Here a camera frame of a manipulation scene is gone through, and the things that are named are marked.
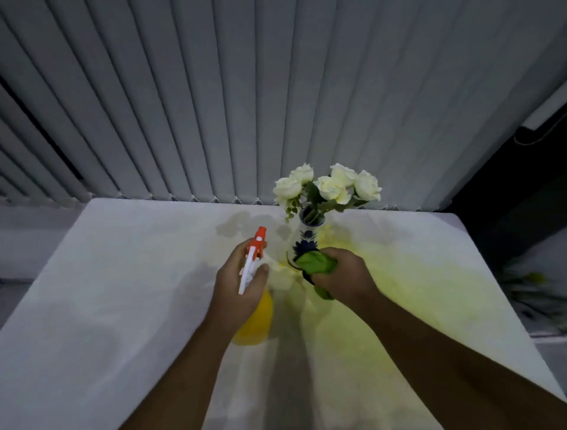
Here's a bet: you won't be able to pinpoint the person's right hand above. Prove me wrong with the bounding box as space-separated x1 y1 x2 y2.
310 247 382 313

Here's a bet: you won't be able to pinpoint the person's right forearm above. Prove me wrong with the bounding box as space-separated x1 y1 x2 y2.
351 290 567 430

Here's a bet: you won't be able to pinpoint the person's left forearm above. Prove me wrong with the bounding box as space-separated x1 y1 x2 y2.
119 317 242 430

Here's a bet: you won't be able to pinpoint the green cleaning cloth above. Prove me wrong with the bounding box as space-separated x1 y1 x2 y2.
287 250 338 301

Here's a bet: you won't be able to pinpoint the grey vertical blinds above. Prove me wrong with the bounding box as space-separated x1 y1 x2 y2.
0 0 567 212

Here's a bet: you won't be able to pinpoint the person's left hand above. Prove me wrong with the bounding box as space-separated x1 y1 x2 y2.
206 239 270 343

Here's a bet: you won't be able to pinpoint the green flower stems and leaves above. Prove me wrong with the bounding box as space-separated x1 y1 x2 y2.
283 181 369 223

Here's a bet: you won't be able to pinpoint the white artificial rose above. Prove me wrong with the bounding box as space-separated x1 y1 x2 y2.
273 177 303 199
354 170 382 202
290 163 315 185
313 176 353 205
330 163 358 188

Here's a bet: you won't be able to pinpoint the blue and white ceramic vase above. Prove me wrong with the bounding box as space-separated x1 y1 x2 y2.
292 207 327 263

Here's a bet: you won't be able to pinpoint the yellow spray bottle orange trigger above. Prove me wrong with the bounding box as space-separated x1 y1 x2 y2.
231 226 275 346

